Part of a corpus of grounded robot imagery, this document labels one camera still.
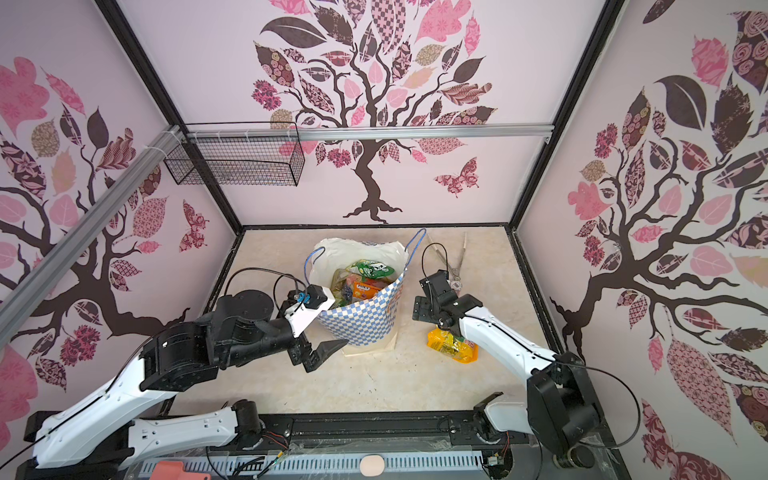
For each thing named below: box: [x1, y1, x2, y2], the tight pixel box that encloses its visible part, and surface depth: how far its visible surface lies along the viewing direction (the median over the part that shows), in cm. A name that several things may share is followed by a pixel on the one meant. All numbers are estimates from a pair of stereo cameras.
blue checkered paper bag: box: [360, 228, 427, 354], surface depth 78 cm
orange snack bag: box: [352, 282, 381, 300], surface depth 85 cm
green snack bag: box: [348, 259, 396, 281], surface depth 93 cm
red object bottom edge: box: [150, 461, 211, 480], surface depth 69 cm
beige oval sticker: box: [360, 454, 385, 477], surface depth 70 cm
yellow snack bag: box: [426, 328, 478, 364], surface depth 84 cm
